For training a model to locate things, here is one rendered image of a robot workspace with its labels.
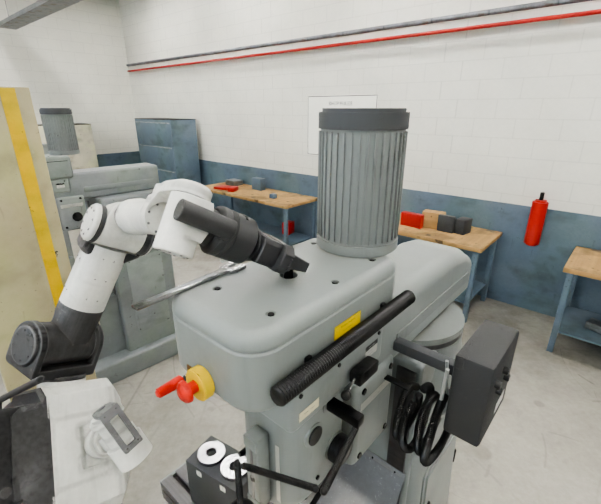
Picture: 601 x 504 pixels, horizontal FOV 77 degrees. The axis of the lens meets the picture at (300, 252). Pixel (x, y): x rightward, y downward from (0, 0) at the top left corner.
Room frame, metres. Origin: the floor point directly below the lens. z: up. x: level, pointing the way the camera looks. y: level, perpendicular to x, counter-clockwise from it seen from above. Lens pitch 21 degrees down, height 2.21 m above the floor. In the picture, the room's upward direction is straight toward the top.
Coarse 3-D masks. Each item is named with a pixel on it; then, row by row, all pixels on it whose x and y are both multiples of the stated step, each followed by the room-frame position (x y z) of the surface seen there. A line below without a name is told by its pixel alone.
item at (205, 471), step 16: (208, 448) 0.95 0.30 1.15; (224, 448) 0.95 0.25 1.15; (192, 464) 0.90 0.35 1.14; (208, 464) 0.89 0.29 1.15; (224, 464) 0.89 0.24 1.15; (192, 480) 0.90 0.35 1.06; (208, 480) 0.86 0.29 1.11; (224, 480) 0.84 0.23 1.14; (192, 496) 0.91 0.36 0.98; (208, 496) 0.87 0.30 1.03; (224, 496) 0.83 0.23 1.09
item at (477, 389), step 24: (480, 336) 0.74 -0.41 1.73; (504, 336) 0.74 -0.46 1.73; (456, 360) 0.67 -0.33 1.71; (480, 360) 0.65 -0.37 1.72; (504, 360) 0.68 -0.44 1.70; (456, 384) 0.66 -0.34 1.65; (480, 384) 0.63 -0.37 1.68; (504, 384) 0.73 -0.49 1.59; (456, 408) 0.66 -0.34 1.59; (480, 408) 0.63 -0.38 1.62; (456, 432) 0.65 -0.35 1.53; (480, 432) 0.62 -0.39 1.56
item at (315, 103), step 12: (312, 96) 6.12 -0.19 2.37; (324, 96) 5.97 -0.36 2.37; (336, 96) 5.83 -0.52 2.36; (348, 96) 5.69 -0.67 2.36; (360, 96) 5.56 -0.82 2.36; (372, 96) 5.44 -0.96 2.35; (312, 108) 6.12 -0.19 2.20; (312, 120) 6.11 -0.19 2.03; (312, 132) 6.11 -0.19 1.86; (312, 144) 6.11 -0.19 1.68
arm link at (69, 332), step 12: (60, 312) 0.69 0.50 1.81; (72, 312) 0.69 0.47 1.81; (84, 312) 0.70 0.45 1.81; (48, 324) 0.67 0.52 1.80; (60, 324) 0.68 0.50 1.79; (72, 324) 0.68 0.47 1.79; (84, 324) 0.69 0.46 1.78; (96, 324) 0.72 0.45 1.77; (48, 336) 0.65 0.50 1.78; (60, 336) 0.66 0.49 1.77; (72, 336) 0.68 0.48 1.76; (84, 336) 0.70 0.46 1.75; (48, 348) 0.63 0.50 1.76; (60, 348) 0.65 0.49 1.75; (72, 348) 0.67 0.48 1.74; (84, 348) 0.70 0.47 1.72; (48, 360) 0.63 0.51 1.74; (60, 360) 0.66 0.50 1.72; (72, 360) 0.68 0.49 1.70
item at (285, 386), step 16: (384, 304) 0.74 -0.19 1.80; (400, 304) 0.75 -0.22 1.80; (368, 320) 0.67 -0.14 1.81; (384, 320) 0.69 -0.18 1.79; (352, 336) 0.62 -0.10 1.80; (368, 336) 0.64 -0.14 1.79; (320, 352) 0.57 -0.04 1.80; (336, 352) 0.57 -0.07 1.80; (304, 368) 0.52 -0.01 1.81; (320, 368) 0.53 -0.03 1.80; (288, 384) 0.48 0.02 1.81; (304, 384) 0.50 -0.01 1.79; (272, 400) 0.48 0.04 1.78; (288, 400) 0.47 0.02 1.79
